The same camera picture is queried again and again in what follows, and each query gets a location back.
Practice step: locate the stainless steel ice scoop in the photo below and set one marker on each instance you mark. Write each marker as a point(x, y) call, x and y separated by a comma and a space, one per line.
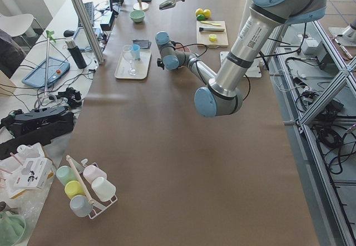
point(168, 4)

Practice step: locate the light blue plastic cup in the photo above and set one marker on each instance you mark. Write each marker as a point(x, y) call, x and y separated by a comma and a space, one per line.
point(136, 52)

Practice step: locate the pink cup in rack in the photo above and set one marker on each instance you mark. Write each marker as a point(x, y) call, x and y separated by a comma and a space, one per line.
point(91, 172)

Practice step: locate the white cup in rack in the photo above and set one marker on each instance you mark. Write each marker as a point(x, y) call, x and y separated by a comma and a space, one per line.
point(104, 189)

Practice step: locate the pale green cup in rack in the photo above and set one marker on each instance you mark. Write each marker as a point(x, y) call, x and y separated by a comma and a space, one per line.
point(65, 174)

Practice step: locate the yellow cup in rack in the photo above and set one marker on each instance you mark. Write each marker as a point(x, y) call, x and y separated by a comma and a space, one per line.
point(73, 188)

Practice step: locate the grey cup in rack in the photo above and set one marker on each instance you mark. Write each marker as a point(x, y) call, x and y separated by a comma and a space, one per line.
point(80, 206)

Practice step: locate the grey folded cloth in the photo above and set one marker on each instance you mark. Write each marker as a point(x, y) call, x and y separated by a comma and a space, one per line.
point(144, 44)

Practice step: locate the upper whole yellow lemon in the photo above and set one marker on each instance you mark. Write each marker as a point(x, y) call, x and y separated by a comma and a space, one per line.
point(199, 11)

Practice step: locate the pink bowl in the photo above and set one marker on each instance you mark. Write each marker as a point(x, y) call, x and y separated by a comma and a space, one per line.
point(185, 51)

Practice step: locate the green lime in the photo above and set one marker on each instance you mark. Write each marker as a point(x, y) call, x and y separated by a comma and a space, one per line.
point(207, 13)

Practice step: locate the clear wine glass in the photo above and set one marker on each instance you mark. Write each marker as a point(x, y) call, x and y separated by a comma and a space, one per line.
point(127, 55)

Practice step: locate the steel muddler black tip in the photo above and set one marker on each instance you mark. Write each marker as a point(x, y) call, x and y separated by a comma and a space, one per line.
point(206, 29)

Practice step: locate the yellow plastic knife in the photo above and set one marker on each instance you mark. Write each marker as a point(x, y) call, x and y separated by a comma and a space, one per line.
point(210, 23)

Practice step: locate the bamboo cutting board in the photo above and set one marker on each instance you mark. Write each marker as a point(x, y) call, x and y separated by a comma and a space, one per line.
point(211, 33)

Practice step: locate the mint green bowl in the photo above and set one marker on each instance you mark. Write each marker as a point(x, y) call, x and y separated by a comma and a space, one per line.
point(137, 16)

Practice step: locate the half lemon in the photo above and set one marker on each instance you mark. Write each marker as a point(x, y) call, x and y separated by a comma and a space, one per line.
point(212, 37)

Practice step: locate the black water bottle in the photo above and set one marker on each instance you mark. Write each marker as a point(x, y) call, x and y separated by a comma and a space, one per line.
point(75, 53)

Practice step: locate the black keyboard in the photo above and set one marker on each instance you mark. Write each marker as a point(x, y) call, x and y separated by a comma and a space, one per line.
point(90, 10)

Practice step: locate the blue teach pendant tablet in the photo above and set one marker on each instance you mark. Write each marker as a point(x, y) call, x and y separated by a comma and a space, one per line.
point(56, 69)

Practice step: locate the black equipment bag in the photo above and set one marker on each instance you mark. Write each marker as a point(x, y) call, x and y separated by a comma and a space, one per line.
point(37, 126)

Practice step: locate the white chair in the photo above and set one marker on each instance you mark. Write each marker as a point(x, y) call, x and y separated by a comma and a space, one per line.
point(17, 25)

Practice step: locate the small white product box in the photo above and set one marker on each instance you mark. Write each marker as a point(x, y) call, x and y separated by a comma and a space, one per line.
point(33, 174)

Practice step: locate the aluminium frame post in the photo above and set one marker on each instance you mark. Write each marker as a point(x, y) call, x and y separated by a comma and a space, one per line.
point(83, 17)

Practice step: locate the white wire cup rack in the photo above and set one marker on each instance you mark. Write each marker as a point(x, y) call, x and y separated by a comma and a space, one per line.
point(99, 206)

